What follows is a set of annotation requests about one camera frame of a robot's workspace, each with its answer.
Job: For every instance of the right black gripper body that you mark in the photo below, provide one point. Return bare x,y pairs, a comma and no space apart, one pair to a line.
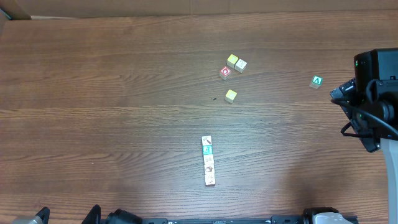
342,92

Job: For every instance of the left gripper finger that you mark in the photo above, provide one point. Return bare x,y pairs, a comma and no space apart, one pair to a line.
94,216
42,217

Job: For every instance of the animal picture wooden block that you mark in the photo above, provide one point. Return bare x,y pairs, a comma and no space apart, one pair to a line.
210,179

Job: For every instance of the acorn picture wooden block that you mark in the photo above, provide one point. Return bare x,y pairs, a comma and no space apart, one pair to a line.
209,169

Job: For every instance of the number two wooden block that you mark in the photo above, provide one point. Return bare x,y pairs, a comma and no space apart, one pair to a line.
208,159

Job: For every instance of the green framed wooden block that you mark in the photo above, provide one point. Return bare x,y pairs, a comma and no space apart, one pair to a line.
208,150

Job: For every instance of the hammer picture wooden block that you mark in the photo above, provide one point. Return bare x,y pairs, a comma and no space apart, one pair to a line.
206,140

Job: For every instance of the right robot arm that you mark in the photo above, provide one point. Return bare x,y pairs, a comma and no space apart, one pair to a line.
369,101

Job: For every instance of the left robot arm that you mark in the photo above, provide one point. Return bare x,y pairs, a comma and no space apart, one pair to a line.
121,217

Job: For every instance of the green letter wooden block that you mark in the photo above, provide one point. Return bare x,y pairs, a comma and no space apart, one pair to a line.
316,82

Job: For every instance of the yellow wooden block middle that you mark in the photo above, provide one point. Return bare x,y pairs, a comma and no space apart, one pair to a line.
230,96

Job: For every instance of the yellow wooden block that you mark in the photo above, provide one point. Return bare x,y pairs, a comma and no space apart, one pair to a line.
230,96
231,61

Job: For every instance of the white wooden block far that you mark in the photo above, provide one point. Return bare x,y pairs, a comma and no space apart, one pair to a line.
240,65

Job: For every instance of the yellow top wooden block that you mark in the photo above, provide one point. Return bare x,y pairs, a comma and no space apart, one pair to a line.
231,61

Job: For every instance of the red apple wooden block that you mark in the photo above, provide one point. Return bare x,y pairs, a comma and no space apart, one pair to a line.
225,72

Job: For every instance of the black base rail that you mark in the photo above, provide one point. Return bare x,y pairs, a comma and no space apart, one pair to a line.
275,219

